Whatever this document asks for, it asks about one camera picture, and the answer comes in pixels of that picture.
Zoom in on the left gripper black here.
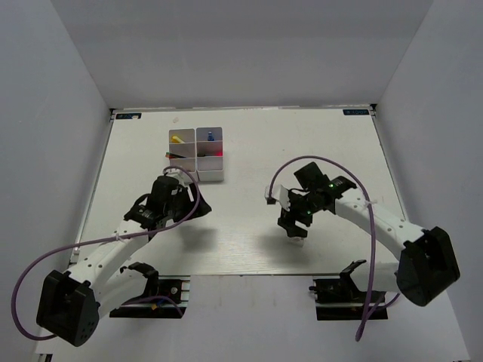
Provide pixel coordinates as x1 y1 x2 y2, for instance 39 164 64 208
165 183 212 222

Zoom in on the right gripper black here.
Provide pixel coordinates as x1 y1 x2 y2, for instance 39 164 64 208
278 188 320 238

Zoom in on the white eraser red print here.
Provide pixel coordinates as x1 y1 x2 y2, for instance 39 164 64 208
289 237 305 247

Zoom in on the green ink pen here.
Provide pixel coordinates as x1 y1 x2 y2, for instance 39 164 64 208
165 152 184 158

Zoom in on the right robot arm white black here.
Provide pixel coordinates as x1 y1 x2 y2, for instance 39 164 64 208
265 162 460 306

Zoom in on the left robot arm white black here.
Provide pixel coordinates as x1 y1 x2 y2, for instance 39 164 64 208
36 174 211 347

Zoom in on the white container left bin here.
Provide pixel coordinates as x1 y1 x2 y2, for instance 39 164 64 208
168 128 198 181

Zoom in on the white container bin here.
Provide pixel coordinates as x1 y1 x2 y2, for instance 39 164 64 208
195 127 224 183
168 128 198 181

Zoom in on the white container right bin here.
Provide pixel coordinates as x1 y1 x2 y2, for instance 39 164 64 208
195 127 224 183

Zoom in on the blue label left corner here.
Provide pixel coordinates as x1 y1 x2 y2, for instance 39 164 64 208
115 112 142 120

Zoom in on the blue label corner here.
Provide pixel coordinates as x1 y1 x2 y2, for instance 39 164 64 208
115 112 142 120
343 109 370 116

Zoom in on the blue label right corner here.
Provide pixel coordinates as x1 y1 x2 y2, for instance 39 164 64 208
343 109 370 116

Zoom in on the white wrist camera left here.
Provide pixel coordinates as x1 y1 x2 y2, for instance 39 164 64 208
163 168 185 181

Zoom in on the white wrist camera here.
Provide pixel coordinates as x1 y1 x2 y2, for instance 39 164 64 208
264 184 291 211
163 168 185 181

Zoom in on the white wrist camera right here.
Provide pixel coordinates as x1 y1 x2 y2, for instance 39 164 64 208
264 184 291 211

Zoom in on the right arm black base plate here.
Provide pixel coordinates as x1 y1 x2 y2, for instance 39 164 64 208
309 278 366 321

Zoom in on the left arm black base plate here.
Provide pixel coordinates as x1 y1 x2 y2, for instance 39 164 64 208
109 276 190 320

